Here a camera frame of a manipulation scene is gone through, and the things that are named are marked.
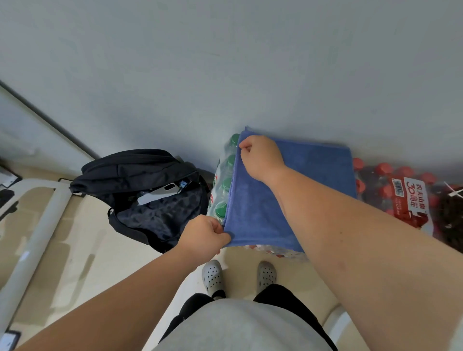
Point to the person's left hand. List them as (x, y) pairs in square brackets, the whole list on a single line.
[(200, 235)]

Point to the person's right hand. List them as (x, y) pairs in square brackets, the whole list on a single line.
[(262, 159)]

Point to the person's left thumb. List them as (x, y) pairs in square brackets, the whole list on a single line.
[(221, 241)]

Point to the person's right fingers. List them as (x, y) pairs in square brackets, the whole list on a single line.
[(246, 145)]

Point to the blue towel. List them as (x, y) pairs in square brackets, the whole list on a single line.
[(307, 170)]

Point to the person's left forearm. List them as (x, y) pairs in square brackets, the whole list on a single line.
[(108, 307)]

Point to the person's right forearm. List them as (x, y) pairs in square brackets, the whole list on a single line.
[(361, 246)]

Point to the person's grey left clog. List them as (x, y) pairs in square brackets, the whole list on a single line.
[(212, 276)]

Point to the person's grey clog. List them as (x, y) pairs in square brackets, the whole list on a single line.
[(212, 276), (267, 275)]

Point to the pack of green-capped bottles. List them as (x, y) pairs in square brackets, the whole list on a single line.
[(223, 180)]

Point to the person's grey right clog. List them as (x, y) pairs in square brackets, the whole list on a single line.
[(267, 275)]

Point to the person's black trousers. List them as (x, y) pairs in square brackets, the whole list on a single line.
[(278, 294)]

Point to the person's grey shirt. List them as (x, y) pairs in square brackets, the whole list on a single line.
[(238, 329)]

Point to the black backpack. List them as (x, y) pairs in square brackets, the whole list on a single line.
[(144, 170)]

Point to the white chair base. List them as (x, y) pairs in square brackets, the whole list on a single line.
[(337, 323)]

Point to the pack of red-capped bottles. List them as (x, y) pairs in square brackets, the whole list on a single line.
[(383, 188)]

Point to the white metal frame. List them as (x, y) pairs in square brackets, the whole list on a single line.
[(39, 231)]

